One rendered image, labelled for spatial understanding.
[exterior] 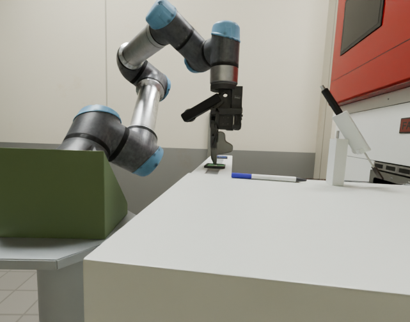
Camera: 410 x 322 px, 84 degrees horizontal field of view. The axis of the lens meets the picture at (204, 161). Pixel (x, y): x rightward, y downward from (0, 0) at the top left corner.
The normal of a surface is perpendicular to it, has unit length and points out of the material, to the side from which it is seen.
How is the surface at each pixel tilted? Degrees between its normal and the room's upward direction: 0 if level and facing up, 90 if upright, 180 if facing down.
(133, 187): 90
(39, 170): 90
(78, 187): 90
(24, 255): 0
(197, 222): 0
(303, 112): 90
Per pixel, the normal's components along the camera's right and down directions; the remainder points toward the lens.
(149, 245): 0.04, -0.99
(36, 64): 0.04, 0.11
